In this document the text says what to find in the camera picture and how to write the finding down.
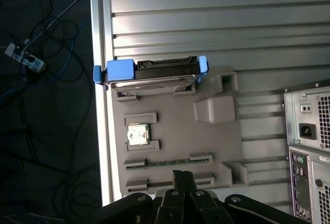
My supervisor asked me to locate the RAM stick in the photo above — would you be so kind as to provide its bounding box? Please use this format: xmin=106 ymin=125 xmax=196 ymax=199
xmin=126 ymin=157 xmax=213 ymax=170

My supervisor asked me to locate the grey power supply unit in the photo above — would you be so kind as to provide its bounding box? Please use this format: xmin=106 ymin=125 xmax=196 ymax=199
xmin=293 ymin=93 xmax=330 ymax=150

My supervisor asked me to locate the grey parts rack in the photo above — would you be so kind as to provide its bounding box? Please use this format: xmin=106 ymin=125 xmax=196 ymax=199
xmin=110 ymin=65 xmax=250 ymax=201

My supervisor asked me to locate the black open PC case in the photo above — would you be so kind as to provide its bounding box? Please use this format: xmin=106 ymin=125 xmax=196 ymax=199
xmin=280 ymin=79 xmax=330 ymax=224

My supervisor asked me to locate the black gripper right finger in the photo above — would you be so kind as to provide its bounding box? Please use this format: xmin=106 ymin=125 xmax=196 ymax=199
xmin=183 ymin=171 xmax=310 ymax=224

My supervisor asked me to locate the hard disk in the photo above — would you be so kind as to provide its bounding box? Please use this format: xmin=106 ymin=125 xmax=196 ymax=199
xmin=93 ymin=55 xmax=209 ymax=97

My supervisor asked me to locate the blue floor cable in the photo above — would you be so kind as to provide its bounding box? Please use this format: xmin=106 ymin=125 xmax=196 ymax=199
xmin=0 ymin=20 xmax=91 ymax=103

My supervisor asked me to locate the grey floor cable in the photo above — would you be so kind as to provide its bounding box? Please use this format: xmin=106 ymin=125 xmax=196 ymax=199
xmin=22 ymin=0 xmax=90 ymax=52

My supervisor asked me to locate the silver CPU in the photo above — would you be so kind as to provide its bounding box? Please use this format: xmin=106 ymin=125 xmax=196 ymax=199
xmin=127 ymin=123 xmax=150 ymax=147

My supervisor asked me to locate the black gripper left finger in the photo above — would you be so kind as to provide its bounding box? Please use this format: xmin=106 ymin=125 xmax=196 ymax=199
xmin=90 ymin=169 xmax=187 ymax=224

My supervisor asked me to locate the white power strip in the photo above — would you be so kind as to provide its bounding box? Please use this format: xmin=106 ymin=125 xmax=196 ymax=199
xmin=5 ymin=42 xmax=47 ymax=74

